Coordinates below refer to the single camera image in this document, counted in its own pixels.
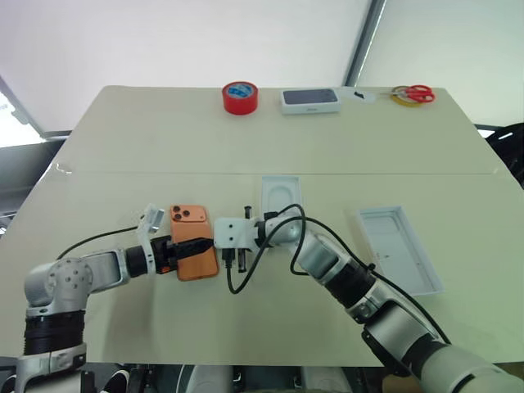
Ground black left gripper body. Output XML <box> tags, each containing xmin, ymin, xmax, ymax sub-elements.
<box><xmin>151</xmin><ymin>235</ymin><xmax>182</xmax><ymax>275</ymax></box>

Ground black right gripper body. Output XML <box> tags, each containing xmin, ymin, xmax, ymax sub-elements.
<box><xmin>237</xmin><ymin>206</ymin><xmax>253</xmax><ymax>274</ymax></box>

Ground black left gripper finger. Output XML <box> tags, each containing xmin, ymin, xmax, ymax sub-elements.
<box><xmin>174</xmin><ymin>237</ymin><xmax>215</xmax><ymax>259</ymax></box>

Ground orange smartphone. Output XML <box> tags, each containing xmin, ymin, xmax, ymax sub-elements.
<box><xmin>169</xmin><ymin>203</ymin><xmax>220</xmax><ymax>283</ymax></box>

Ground white phone box base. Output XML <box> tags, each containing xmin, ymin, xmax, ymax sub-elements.
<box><xmin>260</xmin><ymin>175</ymin><xmax>304</xmax><ymax>219</ymax></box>

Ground white phone box lid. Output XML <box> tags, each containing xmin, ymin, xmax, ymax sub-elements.
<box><xmin>355</xmin><ymin>205</ymin><xmax>446</xmax><ymax>297</ymax></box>

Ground closed phone box dark print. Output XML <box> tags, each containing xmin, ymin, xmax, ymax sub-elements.
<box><xmin>280</xmin><ymin>87</ymin><xmax>343</xmax><ymax>117</ymax></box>

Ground dark rounded shape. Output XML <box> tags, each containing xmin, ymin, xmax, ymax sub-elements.
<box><xmin>101</xmin><ymin>368</ymin><xmax>133</xmax><ymax>393</ymax></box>

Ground red tape roll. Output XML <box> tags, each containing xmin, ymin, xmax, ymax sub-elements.
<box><xmin>222</xmin><ymin>80</ymin><xmax>260</xmax><ymax>117</ymax></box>

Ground small white card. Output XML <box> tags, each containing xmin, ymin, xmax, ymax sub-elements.
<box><xmin>345</xmin><ymin>87</ymin><xmax>377</xmax><ymax>105</ymax></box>

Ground yellow tape roll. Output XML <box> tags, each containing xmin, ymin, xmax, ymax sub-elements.
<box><xmin>390</xmin><ymin>85</ymin><xmax>415</xmax><ymax>109</ymax></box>

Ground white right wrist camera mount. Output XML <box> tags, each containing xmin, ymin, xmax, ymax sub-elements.
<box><xmin>214</xmin><ymin>217</ymin><xmax>258</xmax><ymax>251</ymax></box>

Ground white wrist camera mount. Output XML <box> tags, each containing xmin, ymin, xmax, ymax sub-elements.
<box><xmin>136</xmin><ymin>202</ymin><xmax>165</xmax><ymax>246</ymax></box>
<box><xmin>214</xmin><ymin>217</ymin><xmax>258</xmax><ymax>251</ymax></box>

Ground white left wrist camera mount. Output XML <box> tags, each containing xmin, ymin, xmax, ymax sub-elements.
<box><xmin>136</xmin><ymin>202</ymin><xmax>165</xmax><ymax>246</ymax></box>

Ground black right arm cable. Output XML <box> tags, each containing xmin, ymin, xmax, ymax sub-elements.
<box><xmin>222</xmin><ymin>202</ymin><xmax>452</xmax><ymax>346</ymax></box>

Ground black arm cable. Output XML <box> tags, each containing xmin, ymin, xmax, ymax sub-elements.
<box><xmin>222</xmin><ymin>202</ymin><xmax>452</xmax><ymax>346</ymax></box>
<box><xmin>56</xmin><ymin>226</ymin><xmax>143</xmax><ymax>261</ymax></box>

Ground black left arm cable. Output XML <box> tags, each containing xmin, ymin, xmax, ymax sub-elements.
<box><xmin>56</xmin><ymin>226</ymin><xmax>143</xmax><ymax>261</ymax></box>

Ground grey window frame bar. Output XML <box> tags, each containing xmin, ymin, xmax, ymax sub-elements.
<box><xmin>0</xmin><ymin>75</ymin><xmax>71</xmax><ymax>145</ymax></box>

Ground red handled scissors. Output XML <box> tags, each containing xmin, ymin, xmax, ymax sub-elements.
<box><xmin>379</xmin><ymin>84</ymin><xmax>436</xmax><ymax>104</ymax></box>

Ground dark window frame post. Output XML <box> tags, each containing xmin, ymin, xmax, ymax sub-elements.
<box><xmin>342</xmin><ymin>0</ymin><xmax>388</xmax><ymax>88</ymax></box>

